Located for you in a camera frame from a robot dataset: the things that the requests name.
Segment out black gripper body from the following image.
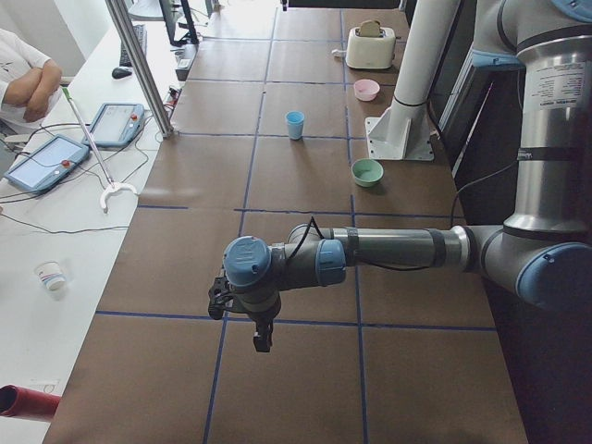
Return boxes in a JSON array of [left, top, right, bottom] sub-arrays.
[[247, 302, 280, 334]]

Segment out blue cup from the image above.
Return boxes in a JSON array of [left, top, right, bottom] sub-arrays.
[[285, 110, 305, 125], [286, 122, 304, 141]]

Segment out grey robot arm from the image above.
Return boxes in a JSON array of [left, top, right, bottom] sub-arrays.
[[208, 1, 591, 352]]

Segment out green bowl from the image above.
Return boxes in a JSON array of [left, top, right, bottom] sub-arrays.
[[351, 158, 384, 188]]

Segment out reacher grabber stick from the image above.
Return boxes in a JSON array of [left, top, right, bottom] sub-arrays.
[[61, 86, 138, 214]]

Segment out paper cup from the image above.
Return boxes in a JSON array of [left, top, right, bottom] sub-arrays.
[[34, 261, 67, 291]]

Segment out far teach pendant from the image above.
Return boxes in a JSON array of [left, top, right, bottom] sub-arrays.
[[89, 103, 145, 150]]

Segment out teach pendant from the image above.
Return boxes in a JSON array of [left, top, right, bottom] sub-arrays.
[[89, 103, 145, 150], [4, 135, 90, 193]]

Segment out pink bowl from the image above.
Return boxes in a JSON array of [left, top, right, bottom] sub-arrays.
[[353, 79, 380, 102]]

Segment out red tube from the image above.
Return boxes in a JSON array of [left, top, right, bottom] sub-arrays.
[[1, 385, 61, 423]]

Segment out near teach pendant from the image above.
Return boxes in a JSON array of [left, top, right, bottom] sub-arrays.
[[4, 135, 90, 193]]

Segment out cream toaster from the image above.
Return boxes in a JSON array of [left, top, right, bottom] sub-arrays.
[[345, 27, 396, 69]]

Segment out black computer mouse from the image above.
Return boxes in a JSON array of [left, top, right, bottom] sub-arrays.
[[111, 67, 132, 80]]

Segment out toast slice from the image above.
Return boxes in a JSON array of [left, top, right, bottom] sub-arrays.
[[358, 19, 381, 38]]

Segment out black monitor stand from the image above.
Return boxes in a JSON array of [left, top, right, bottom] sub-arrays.
[[159, 0, 199, 47]]

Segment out black keyboard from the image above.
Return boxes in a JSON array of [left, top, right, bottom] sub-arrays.
[[118, 23, 148, 67]]

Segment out person in white shirt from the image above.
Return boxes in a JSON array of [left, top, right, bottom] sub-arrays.
[[1, 30, 62, 134]]

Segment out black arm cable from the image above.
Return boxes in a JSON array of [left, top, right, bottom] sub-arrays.
[[281, 216, 457, 272]]

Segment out aluminium frame post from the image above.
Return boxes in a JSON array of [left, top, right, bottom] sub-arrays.
[[105, 0, 174, 140]]

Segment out white pole base plate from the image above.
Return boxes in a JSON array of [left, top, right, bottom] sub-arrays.
[[364, 102, 435, 162]]

